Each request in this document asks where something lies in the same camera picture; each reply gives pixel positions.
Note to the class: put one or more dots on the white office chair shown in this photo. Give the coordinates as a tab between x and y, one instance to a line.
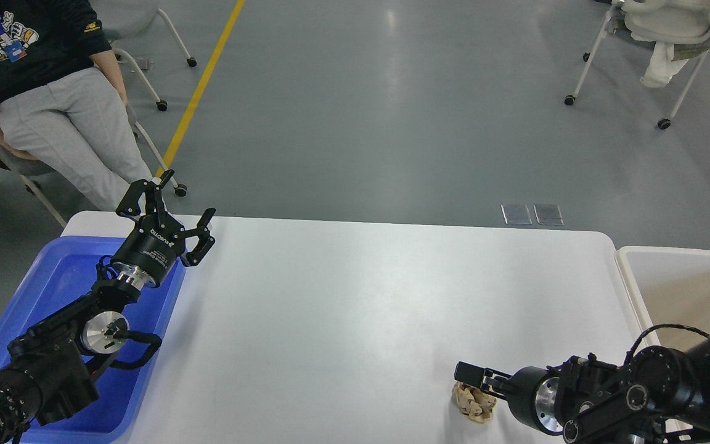
675	30

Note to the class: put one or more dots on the left metal floor plate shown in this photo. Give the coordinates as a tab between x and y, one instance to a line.
516	215

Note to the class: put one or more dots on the brown paper ball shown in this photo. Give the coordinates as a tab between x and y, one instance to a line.
476	405

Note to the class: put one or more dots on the seated person black shirt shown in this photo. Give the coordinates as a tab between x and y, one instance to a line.
63	100

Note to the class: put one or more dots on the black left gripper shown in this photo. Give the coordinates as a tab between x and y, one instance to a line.
150	251

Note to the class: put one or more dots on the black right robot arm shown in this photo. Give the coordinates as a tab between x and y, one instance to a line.
658	395

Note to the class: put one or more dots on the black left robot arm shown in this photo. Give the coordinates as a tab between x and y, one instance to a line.
55	364

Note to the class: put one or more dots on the white cloth on chair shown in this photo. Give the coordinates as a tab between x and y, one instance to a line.
661	67

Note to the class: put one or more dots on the white plastic bin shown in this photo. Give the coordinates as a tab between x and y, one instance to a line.
667	285

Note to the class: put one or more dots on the right metal floor plate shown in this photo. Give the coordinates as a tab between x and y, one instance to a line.
548	215

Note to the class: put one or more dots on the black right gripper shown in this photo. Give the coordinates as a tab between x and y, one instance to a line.
530	393

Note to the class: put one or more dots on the metal floor plate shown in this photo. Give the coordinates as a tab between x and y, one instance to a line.
548	215
516	215

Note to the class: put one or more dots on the blue plastic bin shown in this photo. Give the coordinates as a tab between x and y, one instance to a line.
63	271

